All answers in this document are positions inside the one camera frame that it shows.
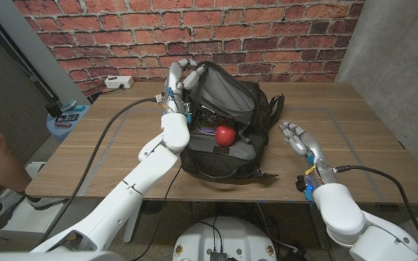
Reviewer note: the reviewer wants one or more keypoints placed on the black backpack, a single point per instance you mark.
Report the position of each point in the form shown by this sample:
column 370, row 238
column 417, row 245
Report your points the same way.
column 227, row 94

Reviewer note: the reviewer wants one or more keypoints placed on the white power strip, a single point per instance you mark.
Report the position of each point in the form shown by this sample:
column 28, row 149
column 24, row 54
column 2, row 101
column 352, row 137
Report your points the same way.
column 118, row 82

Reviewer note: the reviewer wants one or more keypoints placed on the teal small flat case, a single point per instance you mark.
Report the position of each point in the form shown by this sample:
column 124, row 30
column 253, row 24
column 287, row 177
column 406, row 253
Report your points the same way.
column 79, row 108

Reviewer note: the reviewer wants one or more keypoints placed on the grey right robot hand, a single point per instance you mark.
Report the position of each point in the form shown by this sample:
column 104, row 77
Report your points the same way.
column 308, row 146

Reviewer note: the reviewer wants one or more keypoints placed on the black cup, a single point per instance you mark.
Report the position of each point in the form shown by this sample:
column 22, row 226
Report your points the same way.
column 53, row 109

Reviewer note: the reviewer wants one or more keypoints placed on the red brick printed backdrop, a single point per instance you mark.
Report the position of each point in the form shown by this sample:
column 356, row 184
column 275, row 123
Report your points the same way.
column 267, row 36

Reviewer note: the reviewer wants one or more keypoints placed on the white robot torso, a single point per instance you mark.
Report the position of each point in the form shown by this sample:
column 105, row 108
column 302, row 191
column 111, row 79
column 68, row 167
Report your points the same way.
column 230, row 235

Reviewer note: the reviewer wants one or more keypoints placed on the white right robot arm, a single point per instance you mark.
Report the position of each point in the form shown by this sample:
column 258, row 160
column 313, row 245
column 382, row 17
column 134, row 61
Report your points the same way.
column 339, row 210

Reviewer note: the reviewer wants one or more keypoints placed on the grey teal small device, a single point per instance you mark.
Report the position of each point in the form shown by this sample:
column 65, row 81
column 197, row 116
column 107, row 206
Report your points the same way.
column 68, row 105

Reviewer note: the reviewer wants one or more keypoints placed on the small red object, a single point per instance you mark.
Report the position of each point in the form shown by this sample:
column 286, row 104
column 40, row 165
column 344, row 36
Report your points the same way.
column 62, row 124

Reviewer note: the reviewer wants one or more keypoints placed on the black door rail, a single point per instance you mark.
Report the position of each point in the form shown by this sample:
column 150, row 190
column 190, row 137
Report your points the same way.
column 31, row 76

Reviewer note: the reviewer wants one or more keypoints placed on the red apple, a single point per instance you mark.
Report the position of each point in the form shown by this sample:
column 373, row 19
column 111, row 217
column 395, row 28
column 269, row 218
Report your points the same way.
column 225, row 136

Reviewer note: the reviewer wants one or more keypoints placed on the purple colourful package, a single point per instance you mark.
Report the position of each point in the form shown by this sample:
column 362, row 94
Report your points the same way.
column 209, row 128

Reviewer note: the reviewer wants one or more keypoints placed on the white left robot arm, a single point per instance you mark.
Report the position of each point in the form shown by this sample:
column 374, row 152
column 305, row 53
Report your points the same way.
column 133, row 185

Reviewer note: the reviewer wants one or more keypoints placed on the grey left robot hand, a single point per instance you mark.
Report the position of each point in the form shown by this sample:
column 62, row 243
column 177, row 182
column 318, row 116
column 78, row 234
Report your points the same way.
column 174, row 83

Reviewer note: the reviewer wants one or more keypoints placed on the light blue round stool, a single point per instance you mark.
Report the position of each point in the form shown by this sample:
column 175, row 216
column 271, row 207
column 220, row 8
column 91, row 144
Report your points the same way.
column 62, row 132

